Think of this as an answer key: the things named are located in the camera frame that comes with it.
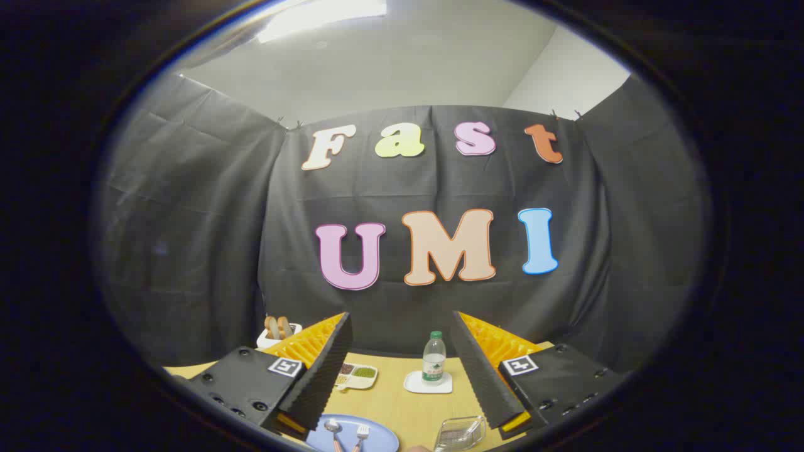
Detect cream white toaster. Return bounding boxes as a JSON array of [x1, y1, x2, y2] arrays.
[[256, 322, 303, 350]]

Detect clear water bottle green cap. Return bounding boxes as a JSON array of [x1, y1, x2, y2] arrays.
[[422, 331, 447, 384]]

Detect white divided dish with beans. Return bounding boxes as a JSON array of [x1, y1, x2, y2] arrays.
[[335, 362, 379, 391]]

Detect black backdrop cloth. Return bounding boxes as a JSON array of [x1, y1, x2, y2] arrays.
[[94, 72, 714, 377]]

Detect blue round plate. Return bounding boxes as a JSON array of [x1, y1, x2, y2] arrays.
[[306, 414, 400, 452]]

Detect white square coaster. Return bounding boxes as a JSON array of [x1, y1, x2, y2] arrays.
[[403, 370, 454, 395]]

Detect metal wire basket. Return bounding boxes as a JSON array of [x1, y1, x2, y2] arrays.
[[433, 416, 487, 452]]

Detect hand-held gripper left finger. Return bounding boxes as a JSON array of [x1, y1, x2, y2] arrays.
[[188, 312, 354, 440]]

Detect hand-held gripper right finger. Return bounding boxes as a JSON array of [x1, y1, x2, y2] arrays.
[[450, 310, 631, 440]]

